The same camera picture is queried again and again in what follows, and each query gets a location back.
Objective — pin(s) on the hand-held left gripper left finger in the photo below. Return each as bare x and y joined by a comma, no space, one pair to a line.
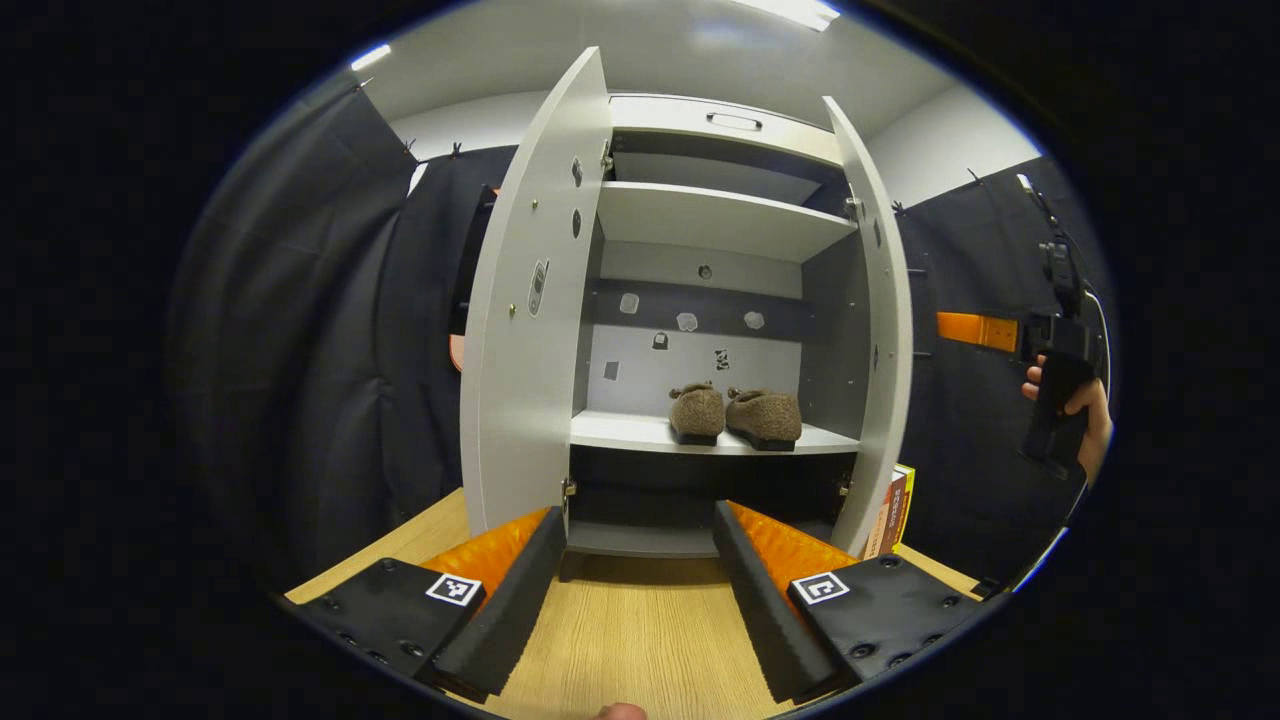
510,600

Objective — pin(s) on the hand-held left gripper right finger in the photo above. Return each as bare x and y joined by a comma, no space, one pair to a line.
760,600

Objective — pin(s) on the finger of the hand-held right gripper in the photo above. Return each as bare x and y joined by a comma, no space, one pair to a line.
975,331

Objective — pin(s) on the white cabinet door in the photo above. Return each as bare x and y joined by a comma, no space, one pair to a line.
890,400
520,420

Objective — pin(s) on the brown fuzzy shoe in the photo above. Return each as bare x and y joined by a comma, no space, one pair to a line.
697,412
768,415

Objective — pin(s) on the white shoe cabinet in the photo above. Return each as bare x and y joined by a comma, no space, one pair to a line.
640,430

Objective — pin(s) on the black backdrop cloth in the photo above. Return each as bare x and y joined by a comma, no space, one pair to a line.
960,450
300,350

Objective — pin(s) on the long ceiling light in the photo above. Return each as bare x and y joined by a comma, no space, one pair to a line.
795,12

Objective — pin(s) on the small ceiling light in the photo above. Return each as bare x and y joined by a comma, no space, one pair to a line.
371,57

